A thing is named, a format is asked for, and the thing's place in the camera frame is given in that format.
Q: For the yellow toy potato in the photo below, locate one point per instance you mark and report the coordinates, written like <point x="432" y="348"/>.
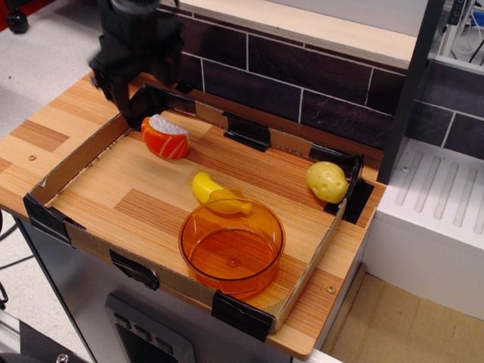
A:
<point x="327" y="181"/>

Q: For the orange white toy sushi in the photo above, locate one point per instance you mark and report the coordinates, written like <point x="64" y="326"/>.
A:
<point x="164" y="138"/>

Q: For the grey oven control panel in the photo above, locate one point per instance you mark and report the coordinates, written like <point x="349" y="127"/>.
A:
<point x="144" y="339"/>

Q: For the transparent orange plastic pot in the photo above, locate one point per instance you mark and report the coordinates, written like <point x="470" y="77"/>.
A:
<point x="236" y="254"/>

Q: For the black caster wheel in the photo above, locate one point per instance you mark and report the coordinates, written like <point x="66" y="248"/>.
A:
<point x="16" y="19"/>

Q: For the dark grey vertical post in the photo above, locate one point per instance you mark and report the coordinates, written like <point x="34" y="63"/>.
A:
<point x="398" y="136"/>

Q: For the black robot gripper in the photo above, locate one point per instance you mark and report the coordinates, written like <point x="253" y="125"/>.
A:
<point x="136" y="37"/>

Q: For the cardboard fence with black tape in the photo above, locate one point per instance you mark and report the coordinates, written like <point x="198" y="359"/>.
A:
<point x="115" y="199"/>

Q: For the yellow toy banana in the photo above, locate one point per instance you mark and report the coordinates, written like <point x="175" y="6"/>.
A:
<point x="219" y="199"/>

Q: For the light wooden shelf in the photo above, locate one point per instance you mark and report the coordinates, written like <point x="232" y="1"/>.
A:
<point x="341" y="36"/>

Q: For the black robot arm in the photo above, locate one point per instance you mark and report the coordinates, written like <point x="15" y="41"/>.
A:
<point x="136" y="37"/>

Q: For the white toy sink drainboard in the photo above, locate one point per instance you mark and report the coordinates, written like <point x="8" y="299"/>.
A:
<point x="427" y="233"/>

